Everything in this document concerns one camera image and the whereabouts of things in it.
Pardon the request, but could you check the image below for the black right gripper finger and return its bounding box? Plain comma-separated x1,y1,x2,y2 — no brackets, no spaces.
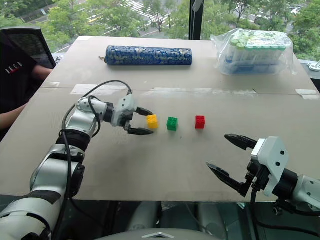
224,133,259,151
205,161,252,198

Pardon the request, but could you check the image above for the black window frame post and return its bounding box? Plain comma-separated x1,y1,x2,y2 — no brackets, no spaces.
188,0,203,41

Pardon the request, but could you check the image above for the clear tape strip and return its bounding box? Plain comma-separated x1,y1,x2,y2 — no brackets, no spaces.
70,83,101,96
295,88,320,101
146,87,259,96

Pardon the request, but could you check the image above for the clear plastic bag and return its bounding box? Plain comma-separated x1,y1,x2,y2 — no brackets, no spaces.
210,28,299,77

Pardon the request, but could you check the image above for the yellow toy brick cube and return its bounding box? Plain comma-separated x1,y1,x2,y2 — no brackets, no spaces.
146,114,159,130

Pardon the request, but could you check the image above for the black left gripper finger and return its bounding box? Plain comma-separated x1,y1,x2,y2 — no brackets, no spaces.
136,107,155,117
127,127,155,137

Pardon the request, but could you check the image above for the green toy brick cube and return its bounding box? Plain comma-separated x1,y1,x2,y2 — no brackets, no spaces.
166,116,179,132

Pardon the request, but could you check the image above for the pack of green-capped tubes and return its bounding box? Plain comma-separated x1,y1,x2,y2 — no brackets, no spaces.
223,29,294,75

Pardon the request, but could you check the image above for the grey rounded shape under table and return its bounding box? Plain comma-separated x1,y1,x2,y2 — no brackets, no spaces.
196,202,227,240
126,201,161,232

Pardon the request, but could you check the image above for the metal window fixture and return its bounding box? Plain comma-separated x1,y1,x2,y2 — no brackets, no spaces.
307,60,320,73

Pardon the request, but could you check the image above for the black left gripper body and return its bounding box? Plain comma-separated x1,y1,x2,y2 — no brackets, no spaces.
121,107,140,132

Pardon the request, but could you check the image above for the person in black shirt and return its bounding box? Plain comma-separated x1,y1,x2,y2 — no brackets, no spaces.
0,31,54,142

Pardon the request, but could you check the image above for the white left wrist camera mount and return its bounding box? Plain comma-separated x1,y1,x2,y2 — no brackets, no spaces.
110,94,138,128

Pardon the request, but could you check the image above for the blue patterned cylinder roll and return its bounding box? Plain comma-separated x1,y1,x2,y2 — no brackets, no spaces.
98,45,193,68

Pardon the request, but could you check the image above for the red toy brick cube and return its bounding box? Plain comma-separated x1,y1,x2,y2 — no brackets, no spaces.
194,115,206,130

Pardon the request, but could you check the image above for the black mesh office chair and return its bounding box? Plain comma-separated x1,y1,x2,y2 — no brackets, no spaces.
0,26,57,70

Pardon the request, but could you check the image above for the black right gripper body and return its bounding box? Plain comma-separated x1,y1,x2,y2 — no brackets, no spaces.
245,161,273,194

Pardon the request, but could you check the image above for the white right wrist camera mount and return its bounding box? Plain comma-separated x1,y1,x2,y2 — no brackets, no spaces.
250,136,289,197

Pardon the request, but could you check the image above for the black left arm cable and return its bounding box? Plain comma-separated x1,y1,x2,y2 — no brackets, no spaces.
53,79,134,240

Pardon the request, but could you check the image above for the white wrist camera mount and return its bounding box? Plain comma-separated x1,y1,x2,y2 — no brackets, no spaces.
250,136,289,197
110,94,138,128

